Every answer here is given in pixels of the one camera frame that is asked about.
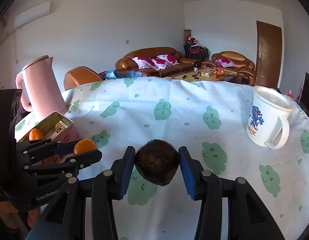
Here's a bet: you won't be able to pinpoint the white tablecloth with green print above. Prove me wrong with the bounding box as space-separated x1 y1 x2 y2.
15 76 309 240

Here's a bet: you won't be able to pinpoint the brown leather armchair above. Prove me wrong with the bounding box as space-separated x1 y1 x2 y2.
201 51 256 85

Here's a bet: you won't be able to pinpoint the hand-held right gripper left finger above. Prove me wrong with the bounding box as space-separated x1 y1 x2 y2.
26 146 136 240

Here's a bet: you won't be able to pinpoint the pink electric kettle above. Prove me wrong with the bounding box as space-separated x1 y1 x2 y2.
15 55 68 120

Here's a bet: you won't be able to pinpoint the brown leather sofa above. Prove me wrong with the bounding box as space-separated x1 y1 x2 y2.
116 47 201 78

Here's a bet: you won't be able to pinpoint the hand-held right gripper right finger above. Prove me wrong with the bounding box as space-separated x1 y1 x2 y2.
178 146 286 240

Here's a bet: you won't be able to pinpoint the white mug with blue print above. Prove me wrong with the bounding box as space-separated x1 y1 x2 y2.
246 85 294 150

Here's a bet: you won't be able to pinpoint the brown wooden door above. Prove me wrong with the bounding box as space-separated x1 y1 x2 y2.
254 20 282 88

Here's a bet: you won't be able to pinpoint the printed paper leaflet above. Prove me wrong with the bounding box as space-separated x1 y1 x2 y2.
48 120 69 140

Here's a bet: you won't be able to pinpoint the pink tin box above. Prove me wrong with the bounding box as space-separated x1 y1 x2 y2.
15 111 82 165

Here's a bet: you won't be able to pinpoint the blue cloth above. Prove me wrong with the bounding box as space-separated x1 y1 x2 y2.
98 69 150 80

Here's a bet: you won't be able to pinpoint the orange leather chair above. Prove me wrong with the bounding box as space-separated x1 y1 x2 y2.
63 66 104 91

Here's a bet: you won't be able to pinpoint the large orange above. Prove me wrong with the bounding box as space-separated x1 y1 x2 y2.
29 128 44 141

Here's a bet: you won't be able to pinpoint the black television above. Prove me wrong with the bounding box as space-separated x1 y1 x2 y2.
298 72 309 115

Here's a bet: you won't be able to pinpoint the pink floral pillow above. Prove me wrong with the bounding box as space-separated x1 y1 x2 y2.
215 58 237 68
151 54 180 70
132 56 156 70

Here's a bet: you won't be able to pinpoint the dark brown water chestnut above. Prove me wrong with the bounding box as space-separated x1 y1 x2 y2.
135 139 180 187

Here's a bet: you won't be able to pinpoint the stacked black chairs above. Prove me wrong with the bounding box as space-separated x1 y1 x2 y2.
183 41 209 62

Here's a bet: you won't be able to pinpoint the white air conditioner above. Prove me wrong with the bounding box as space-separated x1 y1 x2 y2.
15 1 50 29

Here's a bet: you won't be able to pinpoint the coffee table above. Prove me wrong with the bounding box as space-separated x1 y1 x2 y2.
169 67 238 83

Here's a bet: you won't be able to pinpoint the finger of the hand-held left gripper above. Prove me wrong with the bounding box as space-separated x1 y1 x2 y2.
16 139 79 167
23 149 103 180

